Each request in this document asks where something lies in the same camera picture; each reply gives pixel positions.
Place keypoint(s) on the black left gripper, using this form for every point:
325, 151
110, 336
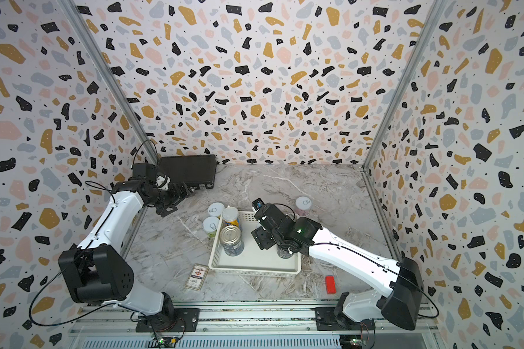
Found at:
175, 195

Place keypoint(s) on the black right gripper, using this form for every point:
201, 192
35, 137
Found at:
258, 234

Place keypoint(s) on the orange green lidded can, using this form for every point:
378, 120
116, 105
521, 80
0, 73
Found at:
284, 251

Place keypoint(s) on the pink label small can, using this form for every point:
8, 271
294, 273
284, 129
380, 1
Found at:
303, 205

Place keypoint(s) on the yellow label small can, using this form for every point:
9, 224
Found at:
216, 209

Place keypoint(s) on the green label small can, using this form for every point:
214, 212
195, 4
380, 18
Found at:
210, 226

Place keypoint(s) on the blue label can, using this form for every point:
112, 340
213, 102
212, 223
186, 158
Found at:
231, 240

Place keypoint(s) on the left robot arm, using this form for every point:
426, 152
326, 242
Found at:
96, 273

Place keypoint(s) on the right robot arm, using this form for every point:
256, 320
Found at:
397, 286

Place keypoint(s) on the white perforated plastic basket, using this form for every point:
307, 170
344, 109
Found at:
252, 261

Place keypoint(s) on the black hard case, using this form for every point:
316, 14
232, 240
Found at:
197, 171

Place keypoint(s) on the small red block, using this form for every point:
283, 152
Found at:
330, 285

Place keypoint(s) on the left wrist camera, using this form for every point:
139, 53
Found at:
150, 174

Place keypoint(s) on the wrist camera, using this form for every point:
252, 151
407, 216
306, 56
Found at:
150, 174
257, 204

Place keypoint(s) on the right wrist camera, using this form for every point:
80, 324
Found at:
257, 204

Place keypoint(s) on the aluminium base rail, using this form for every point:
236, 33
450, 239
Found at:
250, 324

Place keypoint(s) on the aluminium corner frame post left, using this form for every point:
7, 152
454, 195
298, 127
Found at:
71, 11

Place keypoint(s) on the aluminium corner frame post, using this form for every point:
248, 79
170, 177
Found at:
71, 11
429, 26

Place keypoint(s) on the aluminium corner frame post right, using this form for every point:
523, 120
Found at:
429, 26

